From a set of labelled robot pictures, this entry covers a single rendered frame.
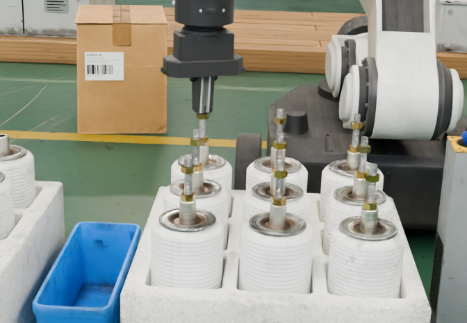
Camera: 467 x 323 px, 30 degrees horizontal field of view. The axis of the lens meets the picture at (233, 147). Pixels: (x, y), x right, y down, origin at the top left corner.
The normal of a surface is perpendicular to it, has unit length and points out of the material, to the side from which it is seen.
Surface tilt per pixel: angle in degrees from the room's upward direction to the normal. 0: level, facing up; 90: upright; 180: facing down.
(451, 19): 90
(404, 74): 44
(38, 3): 90
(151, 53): 90
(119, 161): 0
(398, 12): 58
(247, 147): 25
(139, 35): 90
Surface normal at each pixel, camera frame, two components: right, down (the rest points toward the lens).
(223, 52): 0.32, 0.31
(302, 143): 0.00, -0.45
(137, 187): 0.03, -0.95
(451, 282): -0.05, 0.31
